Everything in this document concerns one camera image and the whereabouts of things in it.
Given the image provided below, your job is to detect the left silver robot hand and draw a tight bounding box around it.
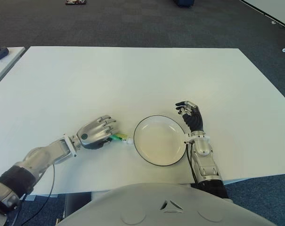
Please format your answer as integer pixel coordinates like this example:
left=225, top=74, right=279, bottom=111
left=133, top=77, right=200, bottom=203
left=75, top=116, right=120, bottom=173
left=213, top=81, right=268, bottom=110
left=76, top=114, right=117, bottom=150

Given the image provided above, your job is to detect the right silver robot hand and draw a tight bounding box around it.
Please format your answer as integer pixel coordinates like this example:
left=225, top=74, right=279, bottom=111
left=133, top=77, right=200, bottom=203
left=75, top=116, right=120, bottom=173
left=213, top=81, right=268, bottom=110
left=175, top=100, right=204, bottom=133

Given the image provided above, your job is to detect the green white toothpaste tube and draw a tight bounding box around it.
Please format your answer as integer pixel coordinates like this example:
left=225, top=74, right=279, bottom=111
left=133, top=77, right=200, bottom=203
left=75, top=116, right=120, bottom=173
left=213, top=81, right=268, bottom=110
left=108, top=133, right=133, bottom=145

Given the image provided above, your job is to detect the white plate with black rim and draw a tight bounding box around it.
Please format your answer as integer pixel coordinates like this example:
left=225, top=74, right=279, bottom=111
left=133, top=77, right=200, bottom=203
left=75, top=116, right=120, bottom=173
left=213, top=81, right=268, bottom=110
left=133, top=114, right=189, bottom=167

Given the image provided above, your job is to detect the dark grey stand under table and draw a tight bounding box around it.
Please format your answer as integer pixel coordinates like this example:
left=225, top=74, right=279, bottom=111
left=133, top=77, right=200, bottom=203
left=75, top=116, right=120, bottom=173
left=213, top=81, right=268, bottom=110
left=63, top=193, right=92, bottom=218

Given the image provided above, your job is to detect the grey robot torso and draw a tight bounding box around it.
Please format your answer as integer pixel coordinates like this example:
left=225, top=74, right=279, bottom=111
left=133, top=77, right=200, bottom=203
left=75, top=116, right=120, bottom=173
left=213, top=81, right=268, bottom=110
left=56, top=182, right=282, bottom=226

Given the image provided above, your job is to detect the white side table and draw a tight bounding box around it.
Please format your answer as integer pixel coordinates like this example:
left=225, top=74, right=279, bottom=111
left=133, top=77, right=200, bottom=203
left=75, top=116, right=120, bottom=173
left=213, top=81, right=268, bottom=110
left=0, top=46, right=26, bottom=91

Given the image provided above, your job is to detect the dark blue floor object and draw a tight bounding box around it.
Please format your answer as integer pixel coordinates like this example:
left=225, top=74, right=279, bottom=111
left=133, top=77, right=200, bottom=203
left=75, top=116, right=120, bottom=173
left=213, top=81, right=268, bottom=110
left=174, top=0, right=195, bottom=7

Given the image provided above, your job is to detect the white table with black edge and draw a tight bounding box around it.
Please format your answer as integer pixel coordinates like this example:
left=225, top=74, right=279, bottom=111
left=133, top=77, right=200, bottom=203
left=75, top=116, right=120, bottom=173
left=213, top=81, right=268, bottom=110
left=238, top=0, right=285, bottom=30

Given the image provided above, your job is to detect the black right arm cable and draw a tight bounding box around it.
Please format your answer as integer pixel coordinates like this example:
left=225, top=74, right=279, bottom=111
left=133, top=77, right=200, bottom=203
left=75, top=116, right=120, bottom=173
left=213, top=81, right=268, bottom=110
left=186, top=142, right=199, bottom=186

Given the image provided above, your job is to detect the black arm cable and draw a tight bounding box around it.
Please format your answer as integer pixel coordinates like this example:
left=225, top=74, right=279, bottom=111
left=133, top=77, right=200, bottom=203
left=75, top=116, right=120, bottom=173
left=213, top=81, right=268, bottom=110
left=186, top=142, right=199, bottom=186
left=12, top=163, right=56, bottom=226

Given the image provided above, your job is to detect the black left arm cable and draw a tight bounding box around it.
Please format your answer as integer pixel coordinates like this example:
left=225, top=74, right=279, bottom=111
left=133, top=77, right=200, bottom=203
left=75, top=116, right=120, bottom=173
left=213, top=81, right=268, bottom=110
left=12, top=163, right=56, bottom=226

